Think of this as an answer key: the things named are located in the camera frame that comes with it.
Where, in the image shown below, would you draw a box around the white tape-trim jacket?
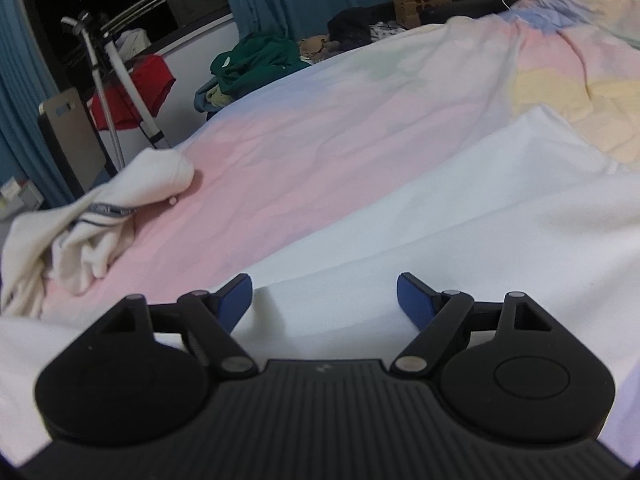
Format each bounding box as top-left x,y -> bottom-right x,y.
0,147 -> 196,319

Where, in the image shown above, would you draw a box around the beige garment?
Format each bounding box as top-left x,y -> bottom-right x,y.
297,35 -> 332,62

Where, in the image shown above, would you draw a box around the white patterned garment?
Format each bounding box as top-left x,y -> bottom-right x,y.
370,21 -> 409,44

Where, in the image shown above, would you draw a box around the pastel tie-dye blanket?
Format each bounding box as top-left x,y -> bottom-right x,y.
40,0 -> 640,321

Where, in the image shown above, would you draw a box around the green garment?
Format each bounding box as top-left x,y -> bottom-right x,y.
209,34 -> 314,99

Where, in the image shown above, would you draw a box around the standing garment steamer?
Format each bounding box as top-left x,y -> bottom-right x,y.
60,10 -> 172,172

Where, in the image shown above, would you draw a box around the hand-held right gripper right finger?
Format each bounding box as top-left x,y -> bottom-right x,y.
391,272 -> 556,378

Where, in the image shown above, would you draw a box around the red garment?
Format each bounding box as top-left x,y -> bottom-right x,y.
90,55 -> 177,131

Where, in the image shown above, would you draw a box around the white hanging cloth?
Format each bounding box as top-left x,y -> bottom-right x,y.
117,29 -> 152,54

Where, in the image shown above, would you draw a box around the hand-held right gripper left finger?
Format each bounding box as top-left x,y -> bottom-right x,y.
92,273 -> 260,380

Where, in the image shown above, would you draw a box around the blue and yellow clothes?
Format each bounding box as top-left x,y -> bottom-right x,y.
195,82 -> 237,122

